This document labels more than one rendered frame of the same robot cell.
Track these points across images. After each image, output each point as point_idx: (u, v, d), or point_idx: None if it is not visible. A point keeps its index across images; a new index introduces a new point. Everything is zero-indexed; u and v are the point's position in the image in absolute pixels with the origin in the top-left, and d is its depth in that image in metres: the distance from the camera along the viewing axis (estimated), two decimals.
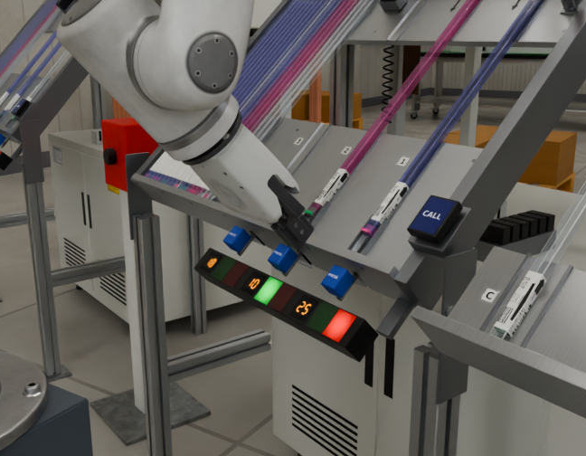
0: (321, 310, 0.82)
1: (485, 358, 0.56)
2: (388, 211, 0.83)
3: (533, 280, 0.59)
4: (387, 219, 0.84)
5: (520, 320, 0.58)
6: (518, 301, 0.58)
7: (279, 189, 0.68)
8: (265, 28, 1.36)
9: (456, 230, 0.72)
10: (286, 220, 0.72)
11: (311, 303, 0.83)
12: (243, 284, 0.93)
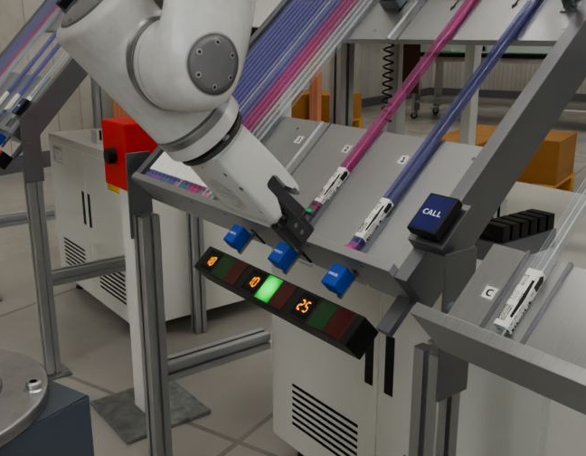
0: (321, 308, 0.82)
1: (485, 355, 0.56)
2: (372, 227, 0.82)
3: (533, 278, 0.59)
4: (371, 235, 0.83)
5: (519, 318, 0.58)
6: (517, 299, 0.58)
7: (279, 190, 0.68)
8: (265, 27, 1.36)
9: (456, 227, 0.73)
10: (286, 220, 0.72)
11: (311, 301, 0.83)
12: (243, 282, 0.93)
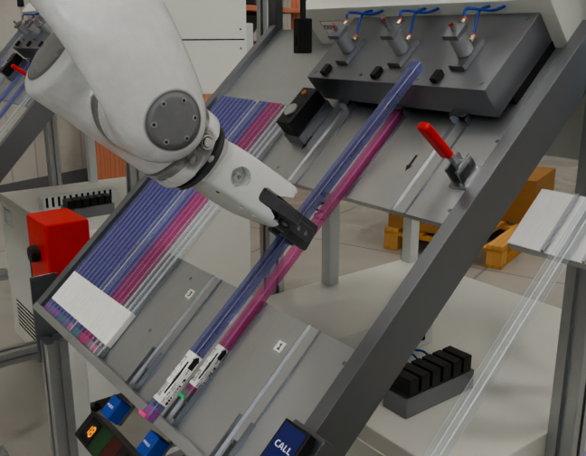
0: None
1: None
2: (172, 389, 0.70)
3: None
4: (172, 398, 0.70)
5: None
6: None
7: None
8: None
9: None
10: None
11: None
12: None
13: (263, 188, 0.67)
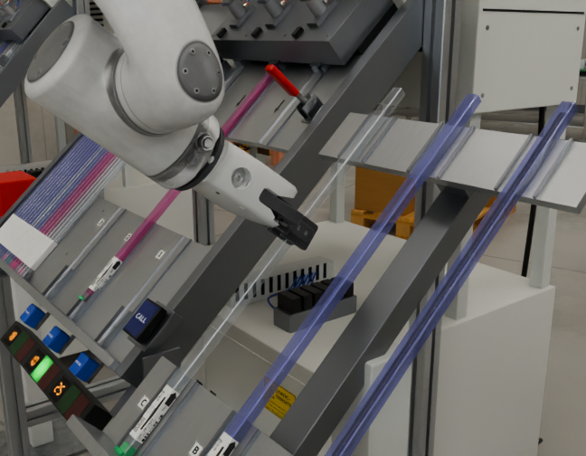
0: (70, 393, 0.93)
1: None
2: None
3: (165, 394, 0.70)
4: None
5: (150, 429, 0.69)
6: (150, 413, 0.69)
7: None
8: None
9: (159, 331, 0.84)
10: None
11: (65, 385, 0.94)
12: (27, 360, 1.04)
13: (263, 189, 0.67)
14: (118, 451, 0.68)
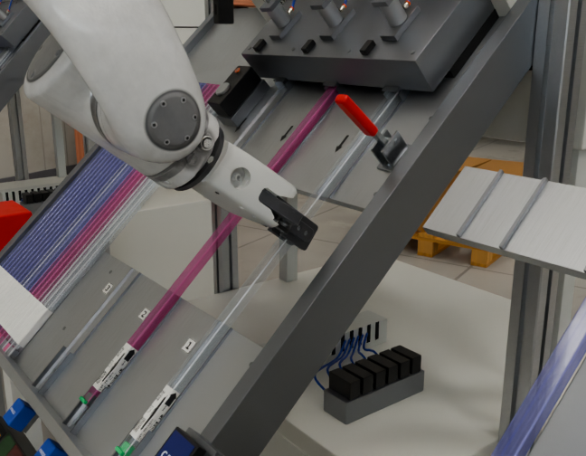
0: None
1: None
2: None
3: (165, 394, 0.70)
4: None
5: (150, 429, 0.69)
6: (150, 413, 0.69)
7: None
8: None
9: None
10: None
11: None
12: None
13: (263, 188, 0.67)
14: (118, 451, 0.68)
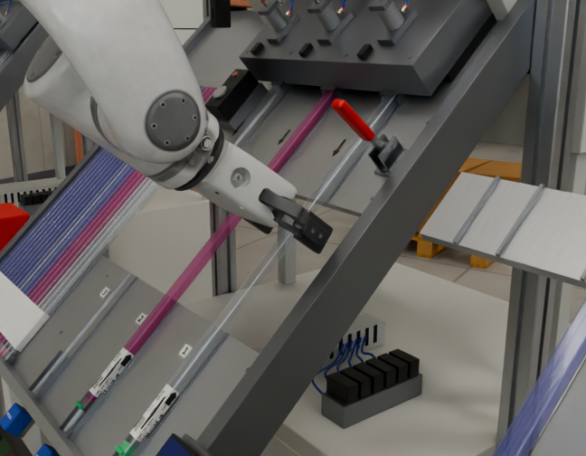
0: None
1: None
2: None
3: (165, 394, 0.70)
4: None
5: (150, 428, 0.69)
6: (150, 412, 0.70)
7: None
8: None
9: None
10: None
11: None
12: None
13: (259, 185, 0.66)
14: (118, 451, 0.68)
